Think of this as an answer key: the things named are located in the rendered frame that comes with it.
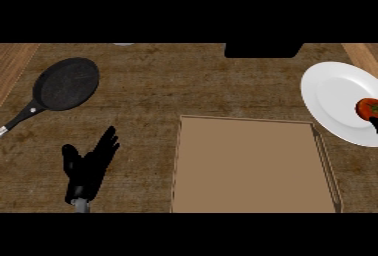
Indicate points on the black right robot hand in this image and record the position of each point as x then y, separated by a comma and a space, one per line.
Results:
376, 124

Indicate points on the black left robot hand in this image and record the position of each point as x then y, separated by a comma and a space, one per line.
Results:
88, 166

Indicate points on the pale grey object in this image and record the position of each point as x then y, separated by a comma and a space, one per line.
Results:
123, 44

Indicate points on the black appliance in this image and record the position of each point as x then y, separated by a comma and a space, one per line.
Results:
263, 50

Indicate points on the white plate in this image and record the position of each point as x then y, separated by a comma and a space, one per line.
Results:
334, 96

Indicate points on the brown tray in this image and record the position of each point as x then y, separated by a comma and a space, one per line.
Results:
253, 166

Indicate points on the red tomato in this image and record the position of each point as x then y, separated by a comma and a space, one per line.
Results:
367, 108

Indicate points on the black frying pan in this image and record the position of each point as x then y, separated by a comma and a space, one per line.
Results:
64, 85

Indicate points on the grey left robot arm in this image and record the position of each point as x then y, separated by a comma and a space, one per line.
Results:
80, 206

